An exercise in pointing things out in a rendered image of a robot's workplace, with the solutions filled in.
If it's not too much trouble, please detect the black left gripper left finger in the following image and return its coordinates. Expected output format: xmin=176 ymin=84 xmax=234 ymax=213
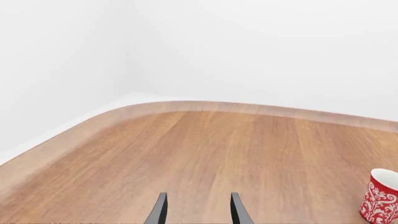
xmin=144 ymin=192 xmax=169 ymax=224

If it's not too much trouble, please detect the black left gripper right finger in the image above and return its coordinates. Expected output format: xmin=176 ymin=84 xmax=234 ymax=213
xmin=230 ymin=192 xmax=255 ymax=224

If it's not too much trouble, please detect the red mug with white pattern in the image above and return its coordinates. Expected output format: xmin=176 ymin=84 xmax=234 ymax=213
xmin=359 ymin=168 xmax=398 ymax=224

